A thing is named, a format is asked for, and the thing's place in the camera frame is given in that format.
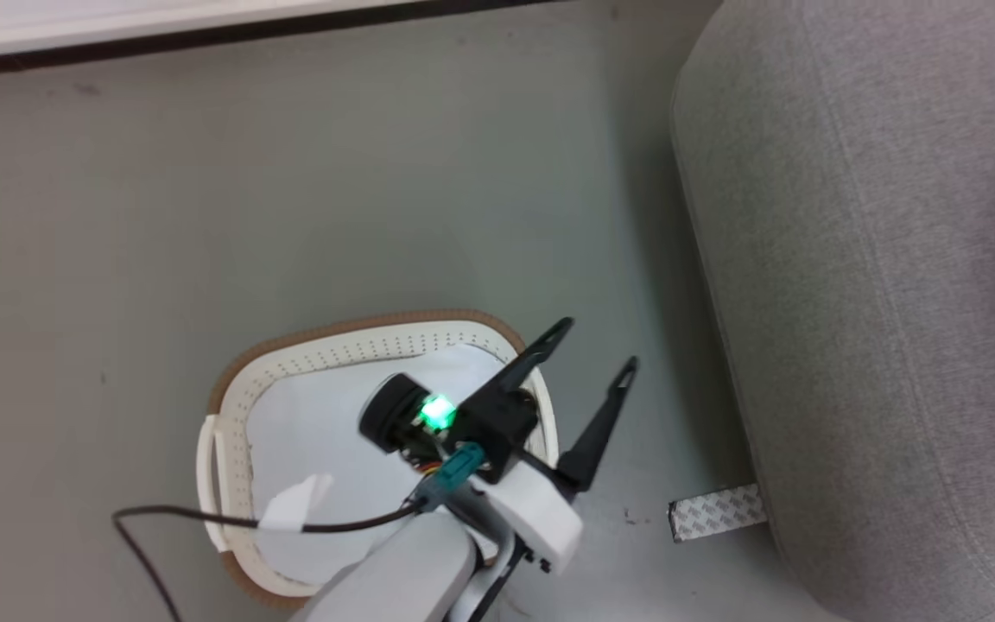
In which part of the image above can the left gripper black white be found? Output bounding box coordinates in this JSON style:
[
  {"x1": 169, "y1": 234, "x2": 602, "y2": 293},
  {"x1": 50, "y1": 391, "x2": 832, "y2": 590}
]
[{"x1": 453, "y1": 316, "x2": 640, "y2": 576}]

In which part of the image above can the white laundry basket brown rim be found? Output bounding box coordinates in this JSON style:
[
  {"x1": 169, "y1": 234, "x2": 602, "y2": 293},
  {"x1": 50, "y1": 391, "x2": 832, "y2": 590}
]
[{"x1": 196, "y1": 308, "x2": 561, "y2": 606}]

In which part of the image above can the black round module green light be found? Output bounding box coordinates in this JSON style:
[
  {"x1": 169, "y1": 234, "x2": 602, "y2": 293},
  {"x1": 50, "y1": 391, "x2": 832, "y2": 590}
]
[{"x1": 358, "y1": 372, "x2": 457, "y2": 455}]

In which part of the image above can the patterned white tape strip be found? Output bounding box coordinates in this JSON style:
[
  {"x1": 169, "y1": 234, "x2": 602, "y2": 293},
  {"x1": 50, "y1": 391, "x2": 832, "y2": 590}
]
[{"x1": 668, "y1": 483, "x2": 769, "y2": 544}]

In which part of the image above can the white tape tag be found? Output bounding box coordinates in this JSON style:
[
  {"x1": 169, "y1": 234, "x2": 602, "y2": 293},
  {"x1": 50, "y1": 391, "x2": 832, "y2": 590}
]
[{"x1": 257, "y1": 473, "x2": 335, "y2": 533}]

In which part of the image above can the grey fabric sofa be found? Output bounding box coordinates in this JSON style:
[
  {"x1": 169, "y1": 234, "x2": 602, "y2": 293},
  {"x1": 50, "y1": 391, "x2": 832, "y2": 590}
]
[{"x1": 669, "y1": 0, "x2": 995, "y2": 622}]

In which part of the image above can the white board black edge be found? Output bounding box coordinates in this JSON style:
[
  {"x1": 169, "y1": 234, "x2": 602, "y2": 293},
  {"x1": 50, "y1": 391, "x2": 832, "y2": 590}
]
[{"x1": 0, "y1": 0, "x2": 567, "y2": 80}]

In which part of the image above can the teal cable connector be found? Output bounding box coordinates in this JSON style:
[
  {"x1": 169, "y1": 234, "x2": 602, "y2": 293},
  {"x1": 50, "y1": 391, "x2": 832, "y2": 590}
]
[{"x1": 415, "y1": 442, "x2": 487, "y2": 506}]

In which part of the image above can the thin black cable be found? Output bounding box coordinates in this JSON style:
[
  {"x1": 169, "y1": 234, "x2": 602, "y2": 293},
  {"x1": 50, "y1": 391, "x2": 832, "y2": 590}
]
[{"x1": 112, "y1": 501, "x2": 422, "y2": 622}]

